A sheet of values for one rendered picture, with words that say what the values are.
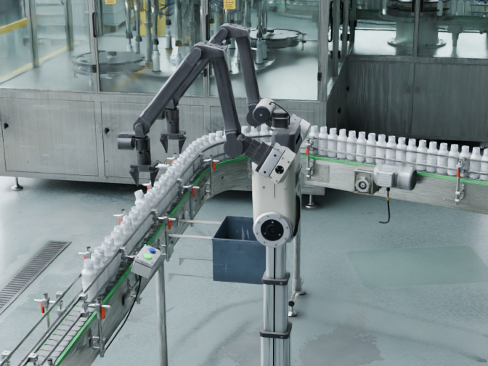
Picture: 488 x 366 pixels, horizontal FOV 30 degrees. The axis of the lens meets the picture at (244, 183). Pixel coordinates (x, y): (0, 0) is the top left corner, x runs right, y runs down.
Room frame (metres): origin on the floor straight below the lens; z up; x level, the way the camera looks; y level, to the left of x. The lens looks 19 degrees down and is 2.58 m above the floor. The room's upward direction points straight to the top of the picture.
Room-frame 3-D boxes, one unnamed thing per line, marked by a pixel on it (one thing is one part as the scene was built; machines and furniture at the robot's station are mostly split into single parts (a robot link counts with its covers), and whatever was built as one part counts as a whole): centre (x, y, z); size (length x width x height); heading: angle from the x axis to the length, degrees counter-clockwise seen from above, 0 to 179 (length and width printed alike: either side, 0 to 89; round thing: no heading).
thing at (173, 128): (3.90, 0.31, 1.51); 0.10 x 0.07 x 0.07; 79
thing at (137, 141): (3.45, 0.40, 1.57); 0.07 x 0.06 x 0.07; 79
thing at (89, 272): (3.23, 0.60, 1.08); 0.06 x 0.06 x 0.17
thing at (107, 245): (3.41, 0.56, 1.08); 0.06 x 0.06 x 0.17
